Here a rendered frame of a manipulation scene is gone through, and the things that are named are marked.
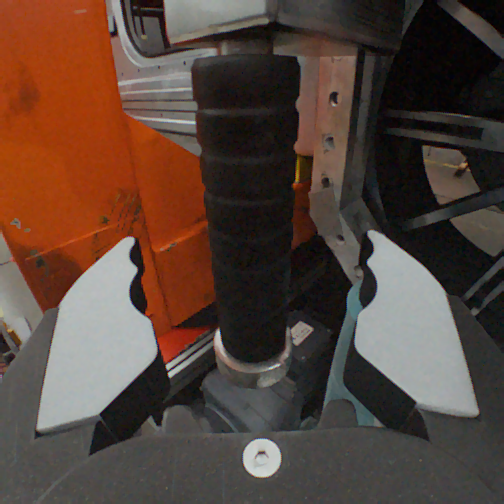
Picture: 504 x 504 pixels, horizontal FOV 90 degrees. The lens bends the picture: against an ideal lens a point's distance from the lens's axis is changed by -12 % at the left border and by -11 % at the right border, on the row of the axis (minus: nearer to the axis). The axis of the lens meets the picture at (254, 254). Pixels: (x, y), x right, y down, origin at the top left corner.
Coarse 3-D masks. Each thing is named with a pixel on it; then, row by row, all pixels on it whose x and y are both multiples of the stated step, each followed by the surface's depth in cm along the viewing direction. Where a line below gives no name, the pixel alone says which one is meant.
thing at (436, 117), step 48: (432, 0) 25; (480, 0) 30; (432, 48) 34; (384, 96) 32; (384, 144) 36; (480, 144) 28; (384, 192) 38; (432, 192) 51; (480, 192) 30; (432, 240) 44; (480, 288) 33
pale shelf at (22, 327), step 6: (18, 318) 60; (24, 318) 60; (6, 324) 58; (12, 324) 58; (18, 324) 58; (24, 324) 58; (18, 330) 56; (24, 330) 57; (30, 330) 57; (18, 336) 55; (24, 336) 55; (24, 342) 54
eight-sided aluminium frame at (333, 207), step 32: (320, 64) 26; (352, 64) 24; (320, 96) 28; (352, 96) 26; (320, 128) 29; (352, 128) 28; (320, 160) 31; (352, 160) 30; (320, 192) 32; (352, 192) 33; (320, 224) 34; (352, 224) 33; (352, 256) 33
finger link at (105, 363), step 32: (128, 256) 10; (96, 288) 8; (128, 288) 8; (64, 320) 7; (96, 320) 7; (128, 320) 7; (64, 352) 6; (96, 352) 6; (128, 352) 6; (160, 352) 7; (64, 384) 6; (96, 384) 6; (128, 384) 6; (160, 384) 7; (64, 416) 5; (96, 416) 5; (128, 416) 6
